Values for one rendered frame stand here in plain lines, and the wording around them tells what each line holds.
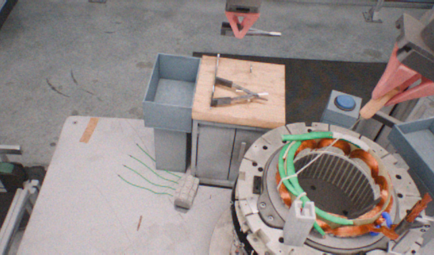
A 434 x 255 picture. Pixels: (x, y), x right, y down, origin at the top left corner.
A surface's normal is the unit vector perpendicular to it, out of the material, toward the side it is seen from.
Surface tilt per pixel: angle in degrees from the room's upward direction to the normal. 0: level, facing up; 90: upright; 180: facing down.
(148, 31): 0
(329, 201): 0
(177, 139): 90
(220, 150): 90
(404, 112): 90
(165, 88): 0
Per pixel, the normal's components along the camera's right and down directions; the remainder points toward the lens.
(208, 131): -0.10, 0.75
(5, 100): 0.07, -0.65
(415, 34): 0.43, -0.58
